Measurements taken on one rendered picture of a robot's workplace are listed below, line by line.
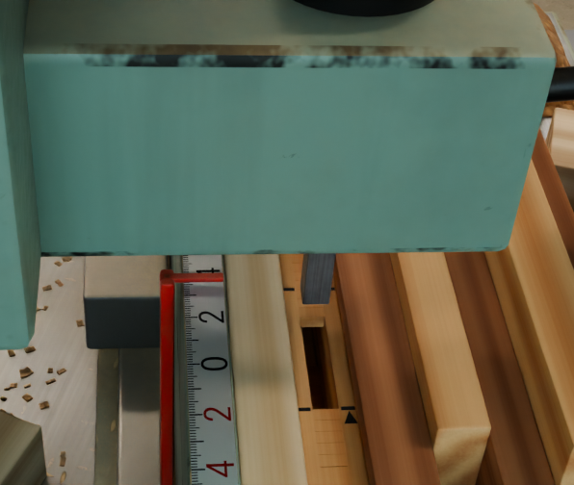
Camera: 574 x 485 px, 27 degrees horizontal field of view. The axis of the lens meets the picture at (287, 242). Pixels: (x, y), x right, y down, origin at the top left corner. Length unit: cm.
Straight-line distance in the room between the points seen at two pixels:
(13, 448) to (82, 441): 5
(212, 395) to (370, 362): 6
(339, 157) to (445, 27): 4
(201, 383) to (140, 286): 18
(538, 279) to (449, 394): 5
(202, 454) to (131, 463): 18
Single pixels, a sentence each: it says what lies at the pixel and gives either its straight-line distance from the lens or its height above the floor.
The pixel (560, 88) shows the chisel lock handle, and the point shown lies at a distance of 36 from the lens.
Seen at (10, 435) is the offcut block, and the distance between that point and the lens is 52.
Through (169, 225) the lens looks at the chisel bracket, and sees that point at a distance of 33.
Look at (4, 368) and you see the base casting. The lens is 59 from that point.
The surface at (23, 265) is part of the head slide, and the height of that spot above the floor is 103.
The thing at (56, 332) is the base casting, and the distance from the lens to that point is 60.
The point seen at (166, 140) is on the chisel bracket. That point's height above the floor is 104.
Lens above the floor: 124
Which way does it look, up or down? 42 degrees down
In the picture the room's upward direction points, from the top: 5 degrees clockwise
